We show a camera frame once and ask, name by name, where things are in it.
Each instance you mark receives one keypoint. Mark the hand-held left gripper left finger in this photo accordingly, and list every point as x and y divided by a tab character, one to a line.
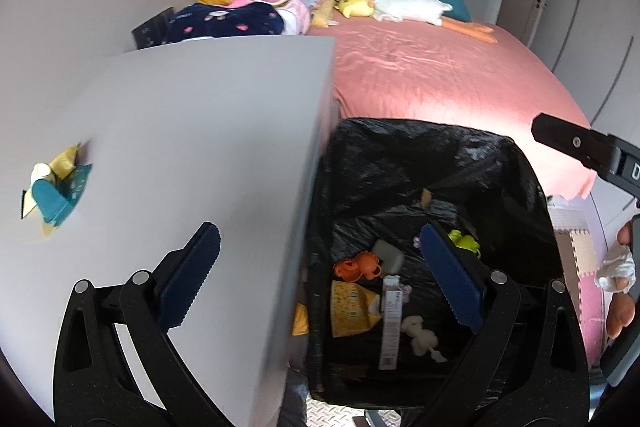
190	277

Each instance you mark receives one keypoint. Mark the teal patterned packet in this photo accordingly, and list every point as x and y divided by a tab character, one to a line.
77	182

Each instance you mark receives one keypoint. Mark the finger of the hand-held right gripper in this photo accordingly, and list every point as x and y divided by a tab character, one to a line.
575	141

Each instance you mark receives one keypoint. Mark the yellow pouch with blue edge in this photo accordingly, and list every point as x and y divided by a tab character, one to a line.
65	158

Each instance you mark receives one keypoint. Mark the small white bunny plush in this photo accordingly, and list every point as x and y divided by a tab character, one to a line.
422	334

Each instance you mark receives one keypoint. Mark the teal rounded case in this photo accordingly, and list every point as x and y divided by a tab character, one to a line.
50	202

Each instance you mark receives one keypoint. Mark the person's right hand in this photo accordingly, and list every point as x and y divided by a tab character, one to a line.
617	277

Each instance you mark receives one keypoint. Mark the long yellow cushion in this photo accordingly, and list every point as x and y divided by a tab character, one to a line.
322	13

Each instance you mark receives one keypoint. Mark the pink bed sheet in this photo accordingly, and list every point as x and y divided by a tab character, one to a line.
440	77

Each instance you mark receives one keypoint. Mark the black box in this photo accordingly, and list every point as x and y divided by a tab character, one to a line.
150	29

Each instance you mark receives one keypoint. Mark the navy printed blanket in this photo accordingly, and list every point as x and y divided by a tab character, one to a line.
225	22

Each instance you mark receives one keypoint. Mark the orange crab toy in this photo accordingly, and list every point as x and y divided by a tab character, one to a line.
357	267

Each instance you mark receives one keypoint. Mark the orange brown plush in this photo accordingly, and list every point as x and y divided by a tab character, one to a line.
426	198

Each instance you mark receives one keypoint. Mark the grey silicone container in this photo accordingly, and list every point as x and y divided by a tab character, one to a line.
390	254

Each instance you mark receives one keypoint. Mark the white wardrobe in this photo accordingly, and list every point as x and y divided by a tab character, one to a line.
595	22

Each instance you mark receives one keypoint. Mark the cream cup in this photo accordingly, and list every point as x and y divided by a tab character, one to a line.
41	172

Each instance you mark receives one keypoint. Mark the white goose plush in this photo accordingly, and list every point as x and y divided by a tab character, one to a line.
410	7

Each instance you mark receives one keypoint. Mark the small yellow duck plush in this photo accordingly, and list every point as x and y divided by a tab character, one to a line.
355	5

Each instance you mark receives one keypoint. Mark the pink clothing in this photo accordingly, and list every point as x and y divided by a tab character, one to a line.
282	4

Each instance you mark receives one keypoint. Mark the foam puzzle floor mat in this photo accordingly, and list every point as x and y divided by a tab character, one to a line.
575	247

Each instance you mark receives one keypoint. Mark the black bag lined bin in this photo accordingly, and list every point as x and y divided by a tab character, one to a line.
400	167

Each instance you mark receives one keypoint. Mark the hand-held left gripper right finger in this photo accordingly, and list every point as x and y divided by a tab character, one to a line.
455	277

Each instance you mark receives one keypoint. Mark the white cardboard box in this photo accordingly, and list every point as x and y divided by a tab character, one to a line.
390	327

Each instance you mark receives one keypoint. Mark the yellow dotted packet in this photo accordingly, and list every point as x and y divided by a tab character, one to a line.
350	307

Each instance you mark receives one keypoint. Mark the yellow cloth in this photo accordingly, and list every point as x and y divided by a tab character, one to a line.
300	319

